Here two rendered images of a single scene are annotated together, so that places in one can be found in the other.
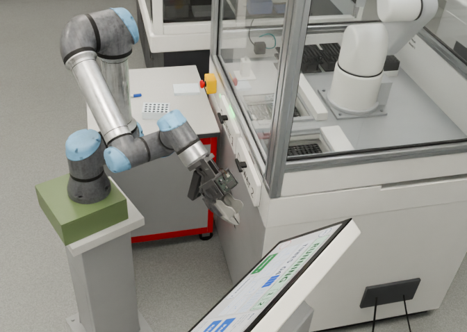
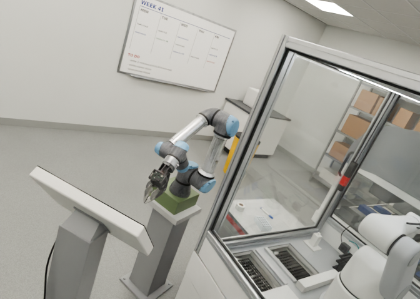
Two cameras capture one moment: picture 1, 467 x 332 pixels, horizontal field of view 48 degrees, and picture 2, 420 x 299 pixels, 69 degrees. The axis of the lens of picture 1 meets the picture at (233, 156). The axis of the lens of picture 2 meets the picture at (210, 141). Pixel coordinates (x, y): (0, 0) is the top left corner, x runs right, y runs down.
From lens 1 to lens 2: 1.46 m
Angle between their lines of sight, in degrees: 61
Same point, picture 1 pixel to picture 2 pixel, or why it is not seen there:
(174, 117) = (180, 142)
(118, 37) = (220, 124)
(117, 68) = (215, 139)
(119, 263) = (160, 238)
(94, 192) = (174, 187)
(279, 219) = (191, 272)
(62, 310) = not seen: hidden behind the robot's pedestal
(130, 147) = (165, 146)
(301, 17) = (247, 131)
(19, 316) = not seen: hidden behind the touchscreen
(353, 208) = not seen: outside the picture
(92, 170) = (180, 177)
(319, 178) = (217, 264)
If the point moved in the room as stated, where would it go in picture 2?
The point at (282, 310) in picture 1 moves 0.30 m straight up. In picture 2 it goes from (65, 188) to (80, 117)
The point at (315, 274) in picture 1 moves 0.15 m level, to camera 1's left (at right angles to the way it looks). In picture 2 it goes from (94, 205) to (96, 184)
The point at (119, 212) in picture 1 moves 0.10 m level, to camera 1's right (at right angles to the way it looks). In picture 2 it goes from (172, 206) to (174, 215)
